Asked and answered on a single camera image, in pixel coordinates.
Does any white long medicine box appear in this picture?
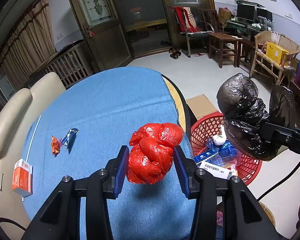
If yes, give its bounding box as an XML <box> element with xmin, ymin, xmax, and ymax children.
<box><xmin>199</xmin><ymin>161</ymin><xmax>232</xmax><ymax>180</ymax></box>

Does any blue white medicine box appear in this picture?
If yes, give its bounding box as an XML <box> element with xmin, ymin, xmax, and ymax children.
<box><xmin>193</xmin><ymin>148</ymin><xmax>219</xmax><ymax>165</ymax></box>

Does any blue plastic bag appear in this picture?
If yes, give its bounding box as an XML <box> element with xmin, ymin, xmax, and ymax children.
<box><xmin>206</xmin><ymin>138</ymin><xmax>237</xmax><ymax>158</ymax></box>

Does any white plastic bag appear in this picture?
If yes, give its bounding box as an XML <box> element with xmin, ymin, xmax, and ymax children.
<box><xmin>212</xmin><ymin>125</ymin><xmax>227</xmax><ymax>146</ymax></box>

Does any red plastic bag ball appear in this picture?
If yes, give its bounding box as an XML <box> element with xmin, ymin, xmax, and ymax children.
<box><xmin>126</xmin><ymin>123</ymin><xmax>183</xmax><ymax>185</ymax></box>

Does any black plastic bag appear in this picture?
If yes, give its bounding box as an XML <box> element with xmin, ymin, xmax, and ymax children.
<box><xmin>217</xmin><ymin>73</ymin><xmax>296</xmax><ymax>161</ymax></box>

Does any blue foil snack wrapper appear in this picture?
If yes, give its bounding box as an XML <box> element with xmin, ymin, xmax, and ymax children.
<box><xmin>61</xmin><ymin>128</ymin><xmax>78</xmax><ymax>148</ymax></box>

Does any orange wrapper bundle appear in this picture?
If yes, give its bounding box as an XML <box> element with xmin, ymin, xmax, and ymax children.
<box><xmin>51</xmin><ymin>136</ymin><xmax>60</xmax><ymax>156</ymax></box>

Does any red yellow medicine box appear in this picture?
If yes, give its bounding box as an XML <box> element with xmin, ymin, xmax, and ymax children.
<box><xmin>223</xmin><ymin>163</ymin><xmax>238</xmax><ymax>176</ymax></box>

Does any red plastic waste basket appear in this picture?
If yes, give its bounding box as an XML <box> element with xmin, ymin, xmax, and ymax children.
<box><xmin>190</xmin><ymin>112</ymin><xmax>262</xmax><ymax>185</ymax></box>

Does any blue tablecloth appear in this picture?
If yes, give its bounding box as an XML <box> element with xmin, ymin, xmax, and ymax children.
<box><xmin>21</xmin><ymin>67</ymin><xmax>196</xmax><ymax>239</ymax></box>

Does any flat cardboard sheet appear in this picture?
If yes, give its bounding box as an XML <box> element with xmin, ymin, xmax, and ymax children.
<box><xmin>186</xmin><ymin>94</ymin><xmax>218</xmax><ymax>120</ymax></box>

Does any orange white carton box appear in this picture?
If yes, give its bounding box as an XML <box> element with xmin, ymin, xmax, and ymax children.
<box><xmin>12</xmin><ymin>158</ymin><xmax>33</xmax><ymax>197</ymax></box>

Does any wicker armchair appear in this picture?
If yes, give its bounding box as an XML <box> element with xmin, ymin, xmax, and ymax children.
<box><xmin>249</xmin><ymin>31</ymin><xmax>300</xmax><ymax>85</ymax></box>

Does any white thin stick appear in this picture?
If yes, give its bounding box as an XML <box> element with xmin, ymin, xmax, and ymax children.
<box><xmin>26</xmin><ymin>115</ymin><xmax>42</xmax><ymax>162</ymax></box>

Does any yellow cardboard box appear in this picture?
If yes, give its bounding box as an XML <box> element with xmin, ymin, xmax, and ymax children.
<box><xmin>265</xmin><ymin>41</ymin><xmax>288</xmax><ymax>65</ymax></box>

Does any cream leather sofa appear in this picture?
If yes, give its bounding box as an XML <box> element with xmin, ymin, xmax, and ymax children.
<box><xmin>0</xmin><ymin>72</ymin><xmax>65</xmax><ymax>227</ymax></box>

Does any dark wooden stool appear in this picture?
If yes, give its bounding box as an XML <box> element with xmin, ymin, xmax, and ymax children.
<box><xmin>208</xmin><ymin>33</ymin><xmax>238</xmax><ymax>69</ymax></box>

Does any wooden crib railing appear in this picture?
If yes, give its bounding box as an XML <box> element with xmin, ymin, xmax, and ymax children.
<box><xmin>27</xmin><ymin>40</ymin><xmax>94</xmax><ymax>89</ymax></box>

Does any pair of slippers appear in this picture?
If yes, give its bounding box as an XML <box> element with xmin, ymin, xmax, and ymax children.
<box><xmin>169</xmin><ymin>47</ymin><xmax>181</xmax><ymax>60</ymax></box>

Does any computer monitor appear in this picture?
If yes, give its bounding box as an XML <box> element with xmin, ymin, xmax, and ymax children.
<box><xmin>237</xmin><ymin>3</ymin><xmax>255</xmax><ymax>24</ymax></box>

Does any beige striped curtain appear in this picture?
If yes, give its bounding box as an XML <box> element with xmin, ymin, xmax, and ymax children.
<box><xmin>0</xmin><ymin>0</ymin><xmax>56</xmax><ymax>90</ymax></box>

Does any chair with red clothes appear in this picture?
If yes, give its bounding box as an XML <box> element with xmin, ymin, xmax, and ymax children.
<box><xmin>174</xmin><ymin>7</ymin><xmax>215</xmax><ymax>58</ymax></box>

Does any open glass panel door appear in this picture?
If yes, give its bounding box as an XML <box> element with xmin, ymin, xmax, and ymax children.
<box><xmin>69</xmin><ymin>0</ymin><xmax>133</xmax><ymax>72</ymax></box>

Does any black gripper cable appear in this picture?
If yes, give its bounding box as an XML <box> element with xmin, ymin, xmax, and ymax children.
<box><xmin>256</xmin><ymin>158</ymin><xmax>300</xmax><ymax>202</ymax></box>

